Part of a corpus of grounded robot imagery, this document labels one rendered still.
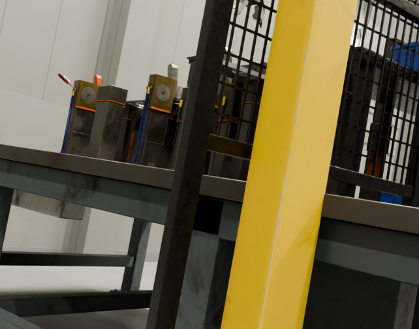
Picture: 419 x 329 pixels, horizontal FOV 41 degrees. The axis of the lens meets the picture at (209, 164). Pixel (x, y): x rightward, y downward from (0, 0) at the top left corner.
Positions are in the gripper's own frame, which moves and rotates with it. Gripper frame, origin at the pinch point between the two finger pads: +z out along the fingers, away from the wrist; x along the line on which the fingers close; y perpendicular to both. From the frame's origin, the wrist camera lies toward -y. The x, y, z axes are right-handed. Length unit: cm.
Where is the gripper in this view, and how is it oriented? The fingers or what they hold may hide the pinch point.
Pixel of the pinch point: (250, 22)
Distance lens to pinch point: 238.1
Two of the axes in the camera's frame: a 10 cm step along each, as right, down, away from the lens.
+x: -7.3, -1.7, -6.6
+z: -1.8, 9.8, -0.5
